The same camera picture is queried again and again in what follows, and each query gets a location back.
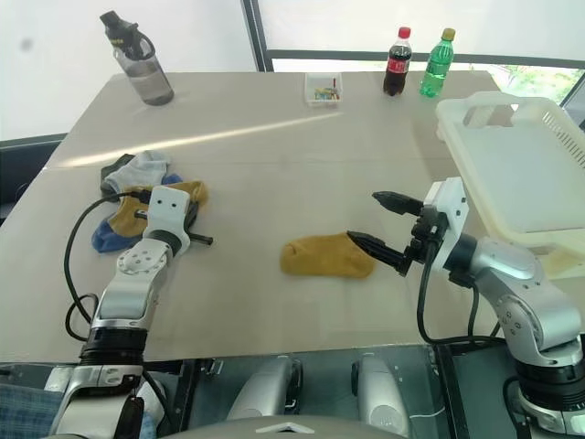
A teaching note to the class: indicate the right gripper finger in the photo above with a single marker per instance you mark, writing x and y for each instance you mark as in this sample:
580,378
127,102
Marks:
375,247
395,201

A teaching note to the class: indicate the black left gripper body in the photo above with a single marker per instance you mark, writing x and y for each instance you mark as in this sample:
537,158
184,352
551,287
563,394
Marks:
192,215

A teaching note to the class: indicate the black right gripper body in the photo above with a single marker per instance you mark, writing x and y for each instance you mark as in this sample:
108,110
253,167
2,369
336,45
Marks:
427,228

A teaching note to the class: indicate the plain mustard yellow sock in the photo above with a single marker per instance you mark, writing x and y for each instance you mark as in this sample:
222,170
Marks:
320,256

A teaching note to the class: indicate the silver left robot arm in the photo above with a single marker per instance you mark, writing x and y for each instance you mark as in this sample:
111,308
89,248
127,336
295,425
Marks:
130,292

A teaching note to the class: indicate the light grey sock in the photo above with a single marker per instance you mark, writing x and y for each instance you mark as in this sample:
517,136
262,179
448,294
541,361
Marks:
137,171

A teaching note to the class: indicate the dark black sock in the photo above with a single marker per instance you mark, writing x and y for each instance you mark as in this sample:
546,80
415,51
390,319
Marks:
112,167

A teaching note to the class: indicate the white plastic basket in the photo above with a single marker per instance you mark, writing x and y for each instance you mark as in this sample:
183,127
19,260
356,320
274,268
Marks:
516,174

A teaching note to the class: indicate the dark furniture beside table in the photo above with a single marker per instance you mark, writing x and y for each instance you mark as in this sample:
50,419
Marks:
23,169

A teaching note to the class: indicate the clear box of coloured clips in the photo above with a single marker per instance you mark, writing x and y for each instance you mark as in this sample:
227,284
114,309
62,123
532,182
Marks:
320,93

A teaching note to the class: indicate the cola bottle red cap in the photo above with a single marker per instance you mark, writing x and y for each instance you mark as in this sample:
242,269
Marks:
396,68

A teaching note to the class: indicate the grey water bottle black lid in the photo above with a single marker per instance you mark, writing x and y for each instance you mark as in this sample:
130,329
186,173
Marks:
148,78

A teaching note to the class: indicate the green soda bottle yellow cap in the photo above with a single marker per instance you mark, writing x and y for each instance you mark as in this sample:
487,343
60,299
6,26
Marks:
436,68

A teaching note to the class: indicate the silver right robot leg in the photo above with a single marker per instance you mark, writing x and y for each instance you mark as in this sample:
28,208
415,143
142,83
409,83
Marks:
379,393

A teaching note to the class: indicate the silver robot leg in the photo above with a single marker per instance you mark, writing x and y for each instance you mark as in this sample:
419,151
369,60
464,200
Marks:
265,388
379,393

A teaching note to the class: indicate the silver left robot leg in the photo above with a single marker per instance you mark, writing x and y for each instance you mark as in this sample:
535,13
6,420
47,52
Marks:
265,388

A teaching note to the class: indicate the grey robot torso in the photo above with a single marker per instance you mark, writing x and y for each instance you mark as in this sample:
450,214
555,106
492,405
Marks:
283,430

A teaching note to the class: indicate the blue checked cloth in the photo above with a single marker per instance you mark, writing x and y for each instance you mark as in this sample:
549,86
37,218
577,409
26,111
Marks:
23,411

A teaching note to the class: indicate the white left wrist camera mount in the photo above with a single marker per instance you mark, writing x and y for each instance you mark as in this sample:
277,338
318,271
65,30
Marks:
166,215

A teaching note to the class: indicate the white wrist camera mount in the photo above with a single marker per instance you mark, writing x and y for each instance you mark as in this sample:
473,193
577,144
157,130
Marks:
166,215
452,206

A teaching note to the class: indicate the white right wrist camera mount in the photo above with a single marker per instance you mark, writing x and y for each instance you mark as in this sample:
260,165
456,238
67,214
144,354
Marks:
452,206

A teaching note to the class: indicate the black table frame leg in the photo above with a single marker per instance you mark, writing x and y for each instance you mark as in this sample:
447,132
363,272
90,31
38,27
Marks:
450,398
189,393

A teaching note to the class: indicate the dark window frame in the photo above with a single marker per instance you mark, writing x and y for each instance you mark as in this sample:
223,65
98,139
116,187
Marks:
257,36

